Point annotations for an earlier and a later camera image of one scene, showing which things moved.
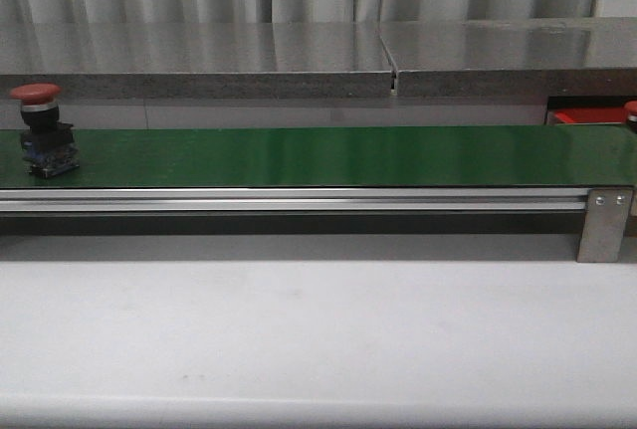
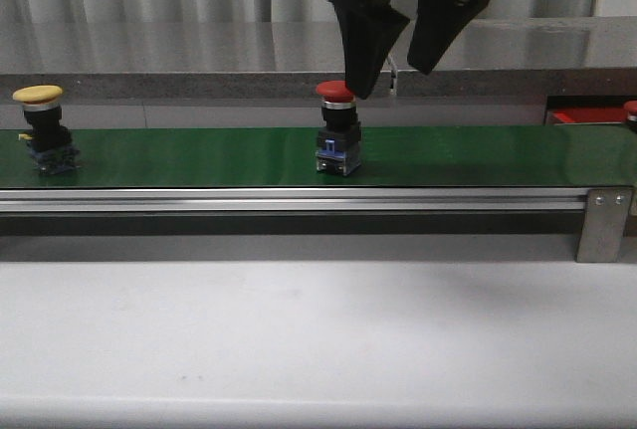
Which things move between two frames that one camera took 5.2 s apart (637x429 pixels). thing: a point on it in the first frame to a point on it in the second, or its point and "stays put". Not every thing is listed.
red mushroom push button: (631, 108) stays put
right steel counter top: (579, 57) stays put
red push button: (48, 145) to (337, 141)
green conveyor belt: (338, 156) stays put
